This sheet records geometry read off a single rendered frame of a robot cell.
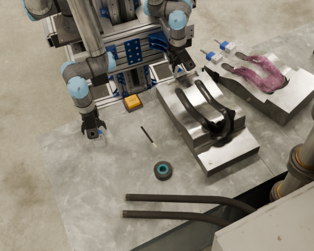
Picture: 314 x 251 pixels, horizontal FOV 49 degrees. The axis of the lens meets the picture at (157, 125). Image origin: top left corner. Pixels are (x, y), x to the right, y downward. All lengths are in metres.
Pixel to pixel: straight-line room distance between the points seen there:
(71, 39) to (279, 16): 2.25
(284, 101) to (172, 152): 0.55
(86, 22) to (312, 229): 1.02
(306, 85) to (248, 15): 1.88
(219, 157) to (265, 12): 2.28
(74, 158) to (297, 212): 1.11
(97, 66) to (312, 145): 0.86
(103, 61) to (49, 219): 1.34
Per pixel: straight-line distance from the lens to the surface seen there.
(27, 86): 3.17
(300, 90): 1.70
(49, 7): 1.69
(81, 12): 1.36
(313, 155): 0.98
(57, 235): 2.40
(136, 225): 1.45
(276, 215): 0.76
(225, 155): 1.50
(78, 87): 1.33
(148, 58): 2.05
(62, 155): 1.67
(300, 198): 0.79
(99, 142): 1.60
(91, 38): 1.38
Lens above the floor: 2.17
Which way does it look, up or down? 56 degrees down
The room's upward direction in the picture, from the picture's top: 8 degrees counter-clockwise
